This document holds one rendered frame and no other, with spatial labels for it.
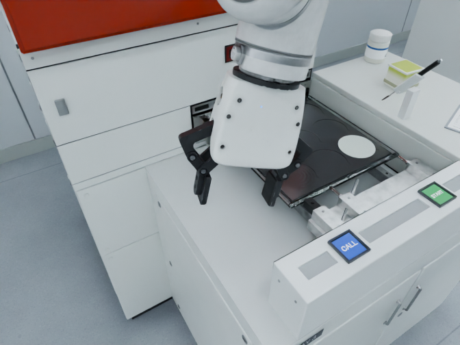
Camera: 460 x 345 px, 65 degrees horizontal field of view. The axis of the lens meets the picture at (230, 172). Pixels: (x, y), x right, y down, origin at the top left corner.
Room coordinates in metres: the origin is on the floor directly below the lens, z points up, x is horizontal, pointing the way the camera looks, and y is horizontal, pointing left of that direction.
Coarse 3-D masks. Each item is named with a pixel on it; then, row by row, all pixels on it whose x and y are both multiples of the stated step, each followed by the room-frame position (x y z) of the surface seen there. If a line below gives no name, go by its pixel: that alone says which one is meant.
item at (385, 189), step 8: (400, 176) 0.69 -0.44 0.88; (408, 176) 0.69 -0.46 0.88; (384, 184) 0.66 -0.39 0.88; (392, 184) 0.66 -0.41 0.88; (400, 184) 0.66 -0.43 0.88; (408, 184) 0.66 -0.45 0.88; (368, 192) 0.63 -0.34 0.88; (376, 192) 0.63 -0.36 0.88; (384, 192) 0.63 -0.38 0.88; (392, 192) 0.63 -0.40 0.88; (360, 200) 0.61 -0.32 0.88; (368, 200) 0.61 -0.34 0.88; (376, 200) 0.61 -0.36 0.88; (384, 200) 0.61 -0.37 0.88; (336, 208) 0.58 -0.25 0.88; (312, 224) 0.53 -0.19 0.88; (312, 232) 0.53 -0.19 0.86; (320, 232) 0.51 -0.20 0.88
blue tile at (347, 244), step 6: (348, 234) 0.43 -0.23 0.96; (336, 240) 0.42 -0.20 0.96; (342, 240) 0.42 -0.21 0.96; (348, 240) 0.42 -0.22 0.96; (354, 240) 0.42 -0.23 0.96; (336, 246) 0.41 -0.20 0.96; (342, 246) 0.41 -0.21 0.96; (348, 246) 0.41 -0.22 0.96; (354, 246) 0.41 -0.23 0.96; (360, 246) 0.41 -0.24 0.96; (342, 252) 0.39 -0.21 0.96; (348, 252) 0.39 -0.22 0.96; (354, 252) 0.39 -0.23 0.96; (360, 252) 0.39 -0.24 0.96; (348, 258) 0.38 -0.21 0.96
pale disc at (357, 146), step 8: (344, 136) 0.84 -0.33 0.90; (352, 136) 0.84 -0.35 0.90; (360, 136) 0.84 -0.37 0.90; (344, 144) 0.80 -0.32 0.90; (352, 144) 0.80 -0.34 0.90; (360, 144) 0.80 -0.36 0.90; (368, 144) 0.80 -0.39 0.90; (344, 152) 0.77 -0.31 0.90; (352, 152) 0.77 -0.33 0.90; (360, 152) 0.77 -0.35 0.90; (368, 152) 0.77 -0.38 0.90
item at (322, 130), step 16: (304, 112) 0.97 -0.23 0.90; (320, 112) 0.97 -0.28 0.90; (304, 128) 0.88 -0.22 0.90; (320, 128) 0.88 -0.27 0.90; (336, 128) 0.88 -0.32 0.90; (352, 128) 0.88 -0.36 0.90; (320, 144) 0.80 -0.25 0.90; (336, 144) 0.80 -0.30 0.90; (320, 160) 0.73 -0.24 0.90; (336, 160) 0.73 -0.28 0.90; (352, 160) 0.73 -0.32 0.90; (368, 160) 0.73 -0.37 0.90; (304, 176) 0.67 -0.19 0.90; (320, 176) 0.67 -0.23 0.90; (336, 176) 0.67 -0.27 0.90; (288, 192) 0.61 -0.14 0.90; (304, 192) 0.61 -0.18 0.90
